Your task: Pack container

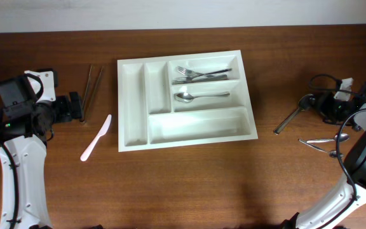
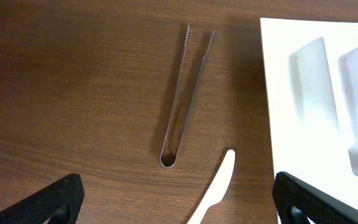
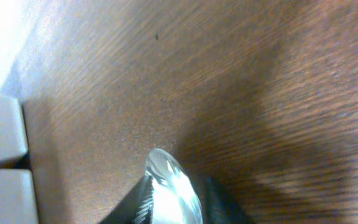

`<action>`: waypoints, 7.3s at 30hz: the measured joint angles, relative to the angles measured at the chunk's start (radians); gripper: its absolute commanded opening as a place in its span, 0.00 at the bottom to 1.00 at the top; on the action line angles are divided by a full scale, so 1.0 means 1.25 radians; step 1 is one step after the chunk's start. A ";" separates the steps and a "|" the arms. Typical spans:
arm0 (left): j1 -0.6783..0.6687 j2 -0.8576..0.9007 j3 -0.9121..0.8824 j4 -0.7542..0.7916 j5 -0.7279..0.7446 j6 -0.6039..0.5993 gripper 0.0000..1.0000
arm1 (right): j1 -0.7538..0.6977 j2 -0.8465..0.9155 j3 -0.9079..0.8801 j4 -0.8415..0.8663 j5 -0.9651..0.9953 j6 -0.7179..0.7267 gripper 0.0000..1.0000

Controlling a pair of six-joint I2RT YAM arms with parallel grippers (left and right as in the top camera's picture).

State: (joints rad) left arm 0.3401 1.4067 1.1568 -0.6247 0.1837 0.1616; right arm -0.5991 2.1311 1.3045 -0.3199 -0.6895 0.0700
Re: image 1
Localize white plastic knife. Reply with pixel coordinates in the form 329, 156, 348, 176
80, 114, 112, 162

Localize large silver spoon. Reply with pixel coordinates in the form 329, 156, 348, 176
273, 94, 315, 135
173, 92, 231, 104

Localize metal kitchen tongs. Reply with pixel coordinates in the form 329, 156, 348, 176
80, 65, 104, 125

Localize silver fork dark handle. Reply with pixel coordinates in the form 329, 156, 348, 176
176, 66, 232, 78

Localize small silver teaspoon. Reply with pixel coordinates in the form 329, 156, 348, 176
306, 133, 349, 144
298, 139, 337, 158

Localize white cutlery tray organizer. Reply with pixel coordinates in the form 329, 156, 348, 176
117, 50, 258, 152

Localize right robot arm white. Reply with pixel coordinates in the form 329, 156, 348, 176
280, 80, 366, 228

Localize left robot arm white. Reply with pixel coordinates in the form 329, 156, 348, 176
0, 69, 84, 229

